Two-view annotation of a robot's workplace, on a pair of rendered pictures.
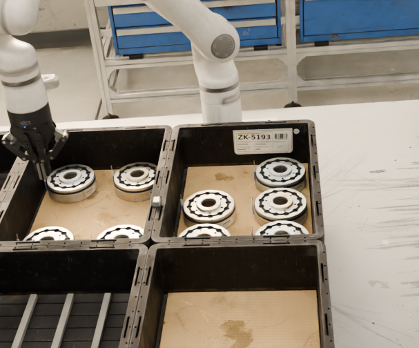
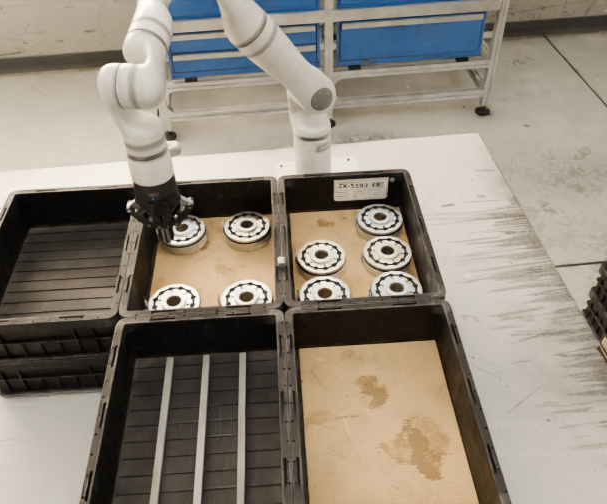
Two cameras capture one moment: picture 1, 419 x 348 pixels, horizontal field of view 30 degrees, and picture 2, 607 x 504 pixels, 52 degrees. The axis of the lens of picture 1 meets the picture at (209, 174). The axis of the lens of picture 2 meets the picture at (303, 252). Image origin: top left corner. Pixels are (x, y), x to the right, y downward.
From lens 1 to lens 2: 0.38 m
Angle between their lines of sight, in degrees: 12
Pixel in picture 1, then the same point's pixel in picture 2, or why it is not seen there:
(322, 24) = (356, 50)
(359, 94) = (383, 110)
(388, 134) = (450, 168)
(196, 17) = (299, 72)
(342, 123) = (407, 158)
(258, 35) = not seen: hidden behind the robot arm
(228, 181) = (330, 228)
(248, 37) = not seen: hidden behind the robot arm
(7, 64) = (137, 139)
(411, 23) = (430, 49)
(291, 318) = (419, 371)
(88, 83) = not seen: hidden behind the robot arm
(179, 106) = (228, 123)
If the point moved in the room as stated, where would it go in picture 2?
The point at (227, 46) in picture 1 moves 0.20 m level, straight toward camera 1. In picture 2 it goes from (325, 99) to (342, 149)
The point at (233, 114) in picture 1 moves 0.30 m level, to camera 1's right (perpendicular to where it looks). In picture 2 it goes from (325, 159) to (442, 145)
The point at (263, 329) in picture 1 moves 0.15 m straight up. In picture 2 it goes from (395, 384) to (402, 330)
